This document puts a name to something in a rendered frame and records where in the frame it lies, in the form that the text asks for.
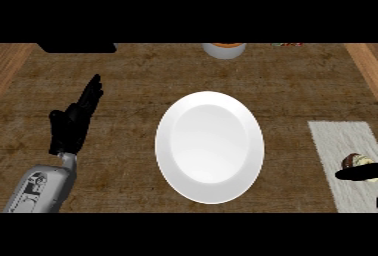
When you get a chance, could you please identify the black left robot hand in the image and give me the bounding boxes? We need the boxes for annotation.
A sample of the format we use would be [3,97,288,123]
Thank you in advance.
[47,73,105,156]

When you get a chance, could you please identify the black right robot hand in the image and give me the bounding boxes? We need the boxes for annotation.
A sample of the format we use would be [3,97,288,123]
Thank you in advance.
[334,163,378,208]

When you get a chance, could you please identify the brown cream cupcake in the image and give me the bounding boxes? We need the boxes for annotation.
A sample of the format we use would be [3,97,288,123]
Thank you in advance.
[341,152,378,184]

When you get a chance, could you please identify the white woven placemat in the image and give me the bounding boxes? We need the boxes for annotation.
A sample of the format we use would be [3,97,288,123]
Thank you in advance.
[307,120,378,214]

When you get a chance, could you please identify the white oval plate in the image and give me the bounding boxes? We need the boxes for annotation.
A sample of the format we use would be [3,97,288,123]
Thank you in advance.
[154,90,266,205]

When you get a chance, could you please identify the black appliance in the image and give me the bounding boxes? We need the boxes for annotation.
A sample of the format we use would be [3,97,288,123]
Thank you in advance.
[37,43,118,54]

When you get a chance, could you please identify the white cup with orange top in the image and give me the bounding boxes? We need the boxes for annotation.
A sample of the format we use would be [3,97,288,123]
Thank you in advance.
[201,43,248,60]

